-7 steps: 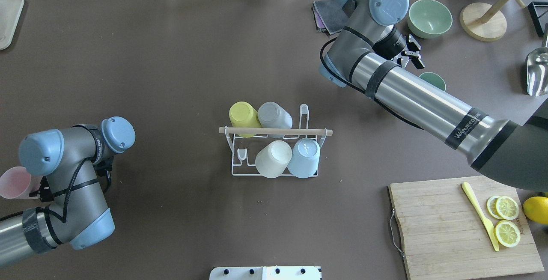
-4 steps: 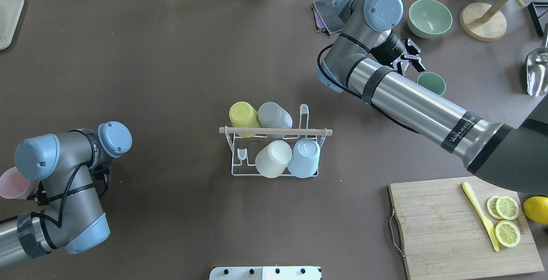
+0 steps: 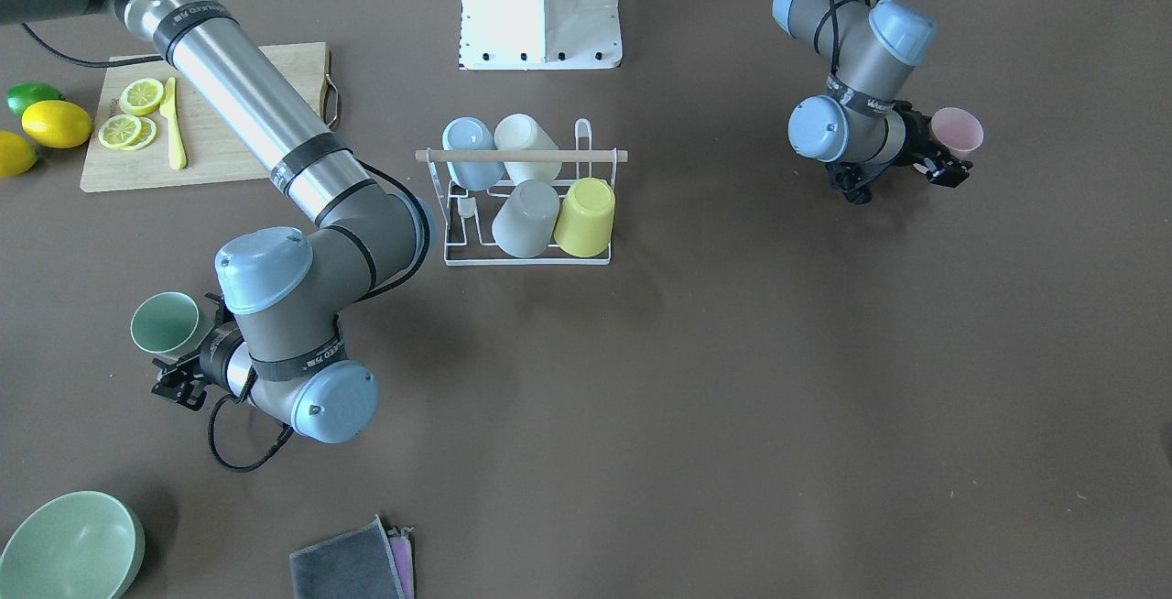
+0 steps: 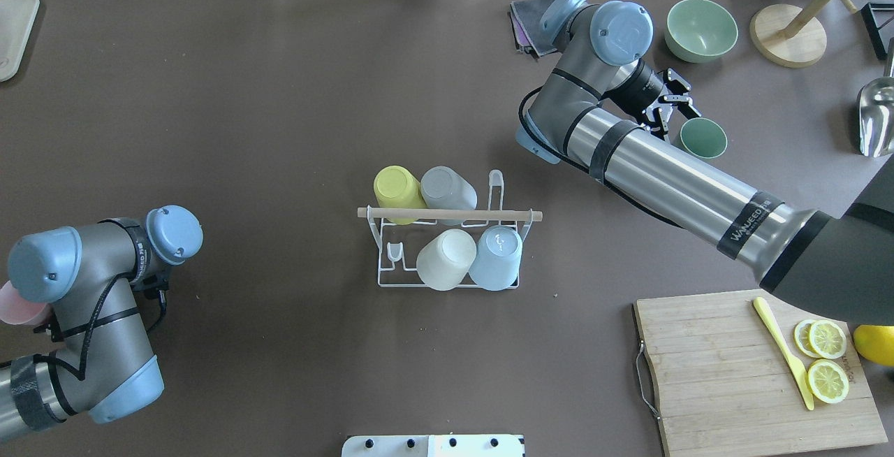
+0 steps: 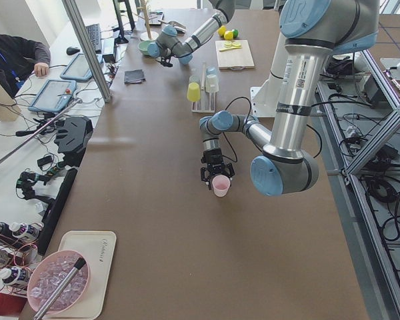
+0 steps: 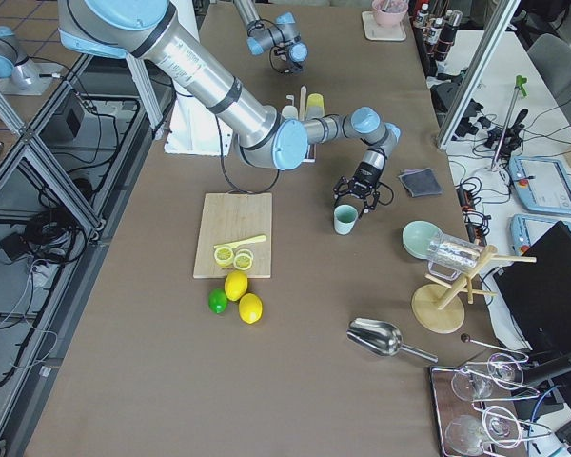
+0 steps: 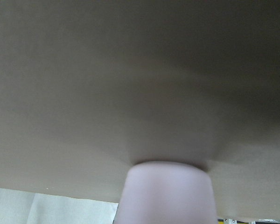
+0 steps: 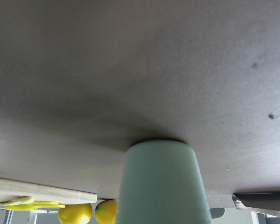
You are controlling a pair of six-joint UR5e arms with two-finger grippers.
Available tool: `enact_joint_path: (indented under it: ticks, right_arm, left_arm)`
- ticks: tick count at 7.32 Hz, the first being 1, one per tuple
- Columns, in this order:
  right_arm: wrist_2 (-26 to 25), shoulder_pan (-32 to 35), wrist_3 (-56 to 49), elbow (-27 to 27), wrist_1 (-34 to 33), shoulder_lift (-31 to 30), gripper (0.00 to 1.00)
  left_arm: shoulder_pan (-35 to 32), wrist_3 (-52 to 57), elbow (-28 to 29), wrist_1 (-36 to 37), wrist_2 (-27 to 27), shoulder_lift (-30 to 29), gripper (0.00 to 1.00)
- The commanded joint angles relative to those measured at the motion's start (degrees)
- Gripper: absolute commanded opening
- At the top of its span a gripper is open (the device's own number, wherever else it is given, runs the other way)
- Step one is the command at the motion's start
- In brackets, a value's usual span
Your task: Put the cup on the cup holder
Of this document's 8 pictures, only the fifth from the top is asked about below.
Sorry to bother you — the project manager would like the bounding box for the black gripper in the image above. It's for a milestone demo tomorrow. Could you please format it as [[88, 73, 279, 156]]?
[[201, 148, 235, 191], [159, 56, 172, 65]]

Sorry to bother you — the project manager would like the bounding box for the pink plastic cup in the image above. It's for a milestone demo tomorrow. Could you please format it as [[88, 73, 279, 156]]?
[[212, 175, 231, 197]]

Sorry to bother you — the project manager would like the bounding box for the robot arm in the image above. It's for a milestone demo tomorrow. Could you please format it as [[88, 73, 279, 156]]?
[[199, 1, 379, 196], [147, 0, 235, 67]]

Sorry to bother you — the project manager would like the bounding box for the grey plastic cup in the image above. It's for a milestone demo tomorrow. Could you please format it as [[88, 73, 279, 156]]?
[[189, 75, 201, 85]]

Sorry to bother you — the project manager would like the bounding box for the yellow plastic cup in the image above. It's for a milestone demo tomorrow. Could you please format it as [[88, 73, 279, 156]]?
[[187, 82, 201, 103]]

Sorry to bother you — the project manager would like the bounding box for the light blue plastic cup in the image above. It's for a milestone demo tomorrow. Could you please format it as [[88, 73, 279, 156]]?
[[206, 67, 217, 75]]

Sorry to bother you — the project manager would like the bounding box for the cream plastic cup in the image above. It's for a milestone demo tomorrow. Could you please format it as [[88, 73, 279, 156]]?
[[205, 74, 219, 93]]

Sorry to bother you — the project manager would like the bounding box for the green bowl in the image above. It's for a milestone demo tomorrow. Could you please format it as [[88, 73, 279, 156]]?
[[138, 40, 153, 56]]

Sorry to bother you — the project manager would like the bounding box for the wooden mug tree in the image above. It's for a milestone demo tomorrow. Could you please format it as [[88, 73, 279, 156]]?
[[135, 0, 159, 41]]

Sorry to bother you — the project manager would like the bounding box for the grey folded cloth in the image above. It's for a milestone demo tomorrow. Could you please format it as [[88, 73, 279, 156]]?
[[124, 69, 145, 84]]

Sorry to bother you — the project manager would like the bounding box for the metal scoop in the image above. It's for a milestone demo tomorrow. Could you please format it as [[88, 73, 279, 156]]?
[[159, 19, 187, 33]]

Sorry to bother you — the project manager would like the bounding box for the yellow lemon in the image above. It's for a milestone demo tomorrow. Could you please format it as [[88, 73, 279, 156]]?
[[217, 25, 227, 37], [223, 31, 234, 41]]

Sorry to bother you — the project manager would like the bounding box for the wooden cutting board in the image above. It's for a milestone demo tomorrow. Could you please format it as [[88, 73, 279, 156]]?
[[215, 40, 255, 70]]

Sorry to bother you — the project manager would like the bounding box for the black keyboard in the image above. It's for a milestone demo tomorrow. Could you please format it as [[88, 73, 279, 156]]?
[[85, 23, 102, 53]]

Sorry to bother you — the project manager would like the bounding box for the blue teach pendant far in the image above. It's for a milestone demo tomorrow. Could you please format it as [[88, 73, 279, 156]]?
[[60, 53, 92, 83]]

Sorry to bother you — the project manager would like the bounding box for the blue teach pendant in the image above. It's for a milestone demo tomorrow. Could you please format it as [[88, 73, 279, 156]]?
[[60, 53, 92, 83], [28, 79, 77, 113]]

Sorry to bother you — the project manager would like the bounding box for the black computer mouse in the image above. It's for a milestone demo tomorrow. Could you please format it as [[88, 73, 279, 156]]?
[[66, 47, 80, 56]]

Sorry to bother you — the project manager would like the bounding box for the blue teach pendant near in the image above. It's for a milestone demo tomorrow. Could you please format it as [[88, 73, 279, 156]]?
[[28, 79, 77, 113]]

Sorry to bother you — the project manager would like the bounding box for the cream plastic tray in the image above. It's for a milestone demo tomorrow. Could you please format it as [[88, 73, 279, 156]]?
[[45, 231, 117, 319]]

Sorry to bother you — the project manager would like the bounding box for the seated person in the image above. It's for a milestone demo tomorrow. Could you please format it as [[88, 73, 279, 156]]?
[[0, 34, 51, 97]]

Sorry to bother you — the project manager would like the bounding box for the metal rod tool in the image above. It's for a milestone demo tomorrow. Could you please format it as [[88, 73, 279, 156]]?
[[33, 257, 86, 320]]

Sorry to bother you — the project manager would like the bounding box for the pink bowl with ice cubes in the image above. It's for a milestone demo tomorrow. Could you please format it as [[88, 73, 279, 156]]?
[[27, 250, 90, 315]]

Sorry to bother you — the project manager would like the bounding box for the white wire cup holder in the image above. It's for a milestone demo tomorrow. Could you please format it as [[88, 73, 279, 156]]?
[[190, 62, 217, 113]]

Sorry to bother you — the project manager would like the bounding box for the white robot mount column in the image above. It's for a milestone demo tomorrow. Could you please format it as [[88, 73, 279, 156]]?
[[250, 33, 288, 118]]

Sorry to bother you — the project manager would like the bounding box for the aluminium frame post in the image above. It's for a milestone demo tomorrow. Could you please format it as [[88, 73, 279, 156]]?
[[62, 0, 112, 103]]

